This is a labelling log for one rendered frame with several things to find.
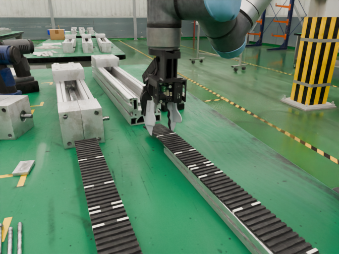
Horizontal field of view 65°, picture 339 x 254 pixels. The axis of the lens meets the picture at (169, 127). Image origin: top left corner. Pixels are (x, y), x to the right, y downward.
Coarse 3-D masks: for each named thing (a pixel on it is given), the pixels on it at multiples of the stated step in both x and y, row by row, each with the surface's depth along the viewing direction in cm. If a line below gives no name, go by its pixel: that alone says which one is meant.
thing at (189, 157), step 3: (198, 153) 56; (183, 156) 55; (186, 156) 55; (189, 156) 55; (192, 156) 56; (195, 156) 55; (198, 156) 55; (201, 156) 55; (180, 159) 54; (183, 159) 54; (186, 159) 54; (189, 159) 54
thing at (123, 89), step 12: (96, 72) 131; (108, 72) 130; (120, 72) 116; (108, 84) 104; (120, 84) 94; (132, 84) 99; (108, 96) 108; (120, 96) 88; (132, 96) 79; (120, 108) 90; (132, 108) 79; (156, 108) 82; (132, 120) 83; (156, 120) 83
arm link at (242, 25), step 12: (252, 0) 58; (264, 0) 58; (240, 12) 58; (252, 12) 58; (240, 24) 58; (252, 24) 60; (228, 36) 57; (240, 36) 60; (216, 48) 62; (228, 48) 61; (240, 48) 63
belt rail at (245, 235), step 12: (168, 156) 62; (180, 168) 56; (192, 180) 51; (204, 192) 47; (216, 204) 45; (228, 216) 42; (240, 228) 38; (252, 240) 36; (252, 252) 36; (264, 252) 34
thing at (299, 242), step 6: (294, 240) 34; (300, 240) 34; (276, 246) 34; (282, 246) 33; (288, 246) 33; (294, 246) 34; (300, 246) 33; (306, 246) 33; (276, 252) 33; (282, 252) 33; (288, 252) 32; (294, 252) 32; (300, 252) 33
